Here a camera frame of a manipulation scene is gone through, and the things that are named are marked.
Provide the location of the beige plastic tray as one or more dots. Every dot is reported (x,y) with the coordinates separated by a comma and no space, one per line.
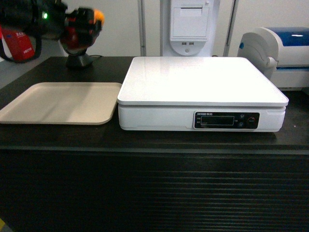
(63,103)

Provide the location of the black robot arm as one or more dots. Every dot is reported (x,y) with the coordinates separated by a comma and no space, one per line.
(50,20)

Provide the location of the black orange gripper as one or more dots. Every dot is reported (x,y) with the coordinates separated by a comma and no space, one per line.
(88,24)

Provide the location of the black slatted checkout counter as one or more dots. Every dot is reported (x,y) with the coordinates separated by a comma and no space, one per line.
(72,178)

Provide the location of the white receipt printer terminal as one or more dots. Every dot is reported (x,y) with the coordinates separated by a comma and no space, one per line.
(187,27)

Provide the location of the white checkout scale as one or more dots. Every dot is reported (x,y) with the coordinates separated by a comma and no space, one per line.
(199,94)

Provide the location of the white blue label printer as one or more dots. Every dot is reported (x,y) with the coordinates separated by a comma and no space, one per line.
(279,53)

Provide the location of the black scanner stand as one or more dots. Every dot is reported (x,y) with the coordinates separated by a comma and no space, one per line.
(79,60)

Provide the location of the red fire extinguisher box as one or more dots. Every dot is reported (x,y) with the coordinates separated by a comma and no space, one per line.
(19,45)

